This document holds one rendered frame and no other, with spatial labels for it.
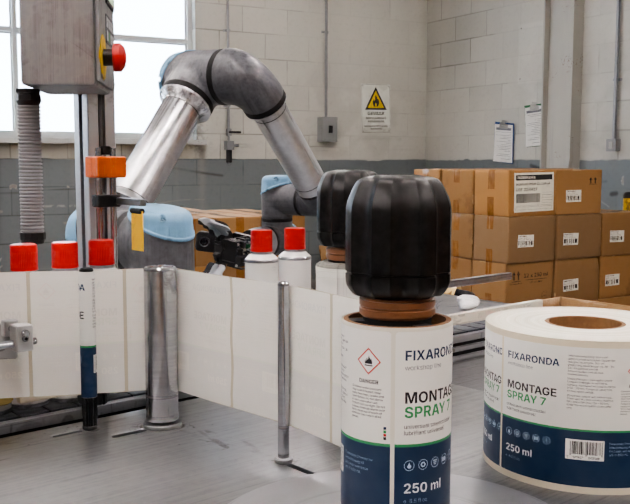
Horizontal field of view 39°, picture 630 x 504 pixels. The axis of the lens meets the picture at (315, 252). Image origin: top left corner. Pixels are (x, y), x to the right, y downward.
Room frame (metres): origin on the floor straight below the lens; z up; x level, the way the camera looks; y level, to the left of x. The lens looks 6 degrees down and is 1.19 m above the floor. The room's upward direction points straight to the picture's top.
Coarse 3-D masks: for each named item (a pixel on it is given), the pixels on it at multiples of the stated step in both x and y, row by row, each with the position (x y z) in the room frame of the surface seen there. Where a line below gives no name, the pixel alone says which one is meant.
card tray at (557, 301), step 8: (544, 304) 2.06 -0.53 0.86; (552, 304) 2.08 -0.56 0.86; (560, 304) 2.11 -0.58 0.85; (568, 304) 2.09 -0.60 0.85; (576, 304) 2.07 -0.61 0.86; (584, 304) 2.06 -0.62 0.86; (592, 304) 2.04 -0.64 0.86; (600, 304) 2.03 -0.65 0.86; (608, 304) 2.01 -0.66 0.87; (616, 304) 2.00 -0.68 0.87
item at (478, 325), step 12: (468, 324) 1.69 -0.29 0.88; (480, 324) 1.69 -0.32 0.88; (108, 396) 1.16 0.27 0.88; (120, 396) 1.16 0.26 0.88; (132, 396) 1.17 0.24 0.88; (12, 408) 1.10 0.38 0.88; (36, 408) 1.10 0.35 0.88; (48, 408) 1.10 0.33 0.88; (60, 408) 1.10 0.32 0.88; (0, 420) 1.05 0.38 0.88
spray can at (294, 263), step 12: (288, 228) 1.39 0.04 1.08; (300, 228) 1.39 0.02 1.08; (288, 240) 1.39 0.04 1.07; (300, 240) 1.39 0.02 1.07; (288, 252) 1.39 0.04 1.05; (300, 252) 1.39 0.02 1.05; (288, 264) 1.38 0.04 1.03; (300, 264) 1.38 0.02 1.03; (288, 276) 1.38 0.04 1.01; (300, 276) 1.38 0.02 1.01
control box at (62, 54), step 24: (24, 0) 1.17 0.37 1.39; (48, 0) 1.17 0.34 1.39; (72, 0) 1.17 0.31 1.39; (96, 0) 1.18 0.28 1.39; (24, 24) 1.17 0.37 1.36; (48, 24) 1.17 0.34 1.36; (72, 24) 1.17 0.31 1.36; (96, 24) 1.18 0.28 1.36; (24, 48) 1.17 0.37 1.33; (48, 48) 1.17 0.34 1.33; (72, 48) 1.17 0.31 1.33; (96, 48) 1.18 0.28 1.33; (24, 72) 1.16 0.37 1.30; (48, 72) 1.17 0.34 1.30; (72, 72) 1.17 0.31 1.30; (96, 72) 1.18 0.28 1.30
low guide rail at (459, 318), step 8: (512, 304) 1.71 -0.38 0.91; (520, 304) 1.72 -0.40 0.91; (528, 304) 1.74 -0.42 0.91; (536, 304) 1.76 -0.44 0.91; (464, 312) 1.62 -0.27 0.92; (472, 312) 1.63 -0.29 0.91; (480, 312) 1.64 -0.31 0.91; (488, 312) 1.66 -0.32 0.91; (456, 320) 1.60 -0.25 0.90; (464, 320) 1.61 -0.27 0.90; (472, 320) 1.63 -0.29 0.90; (480, 320) 1.64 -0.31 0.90; (16, 400) 1.07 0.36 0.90; (24, 400) 1.07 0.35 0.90; (32, 400) 1.08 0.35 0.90
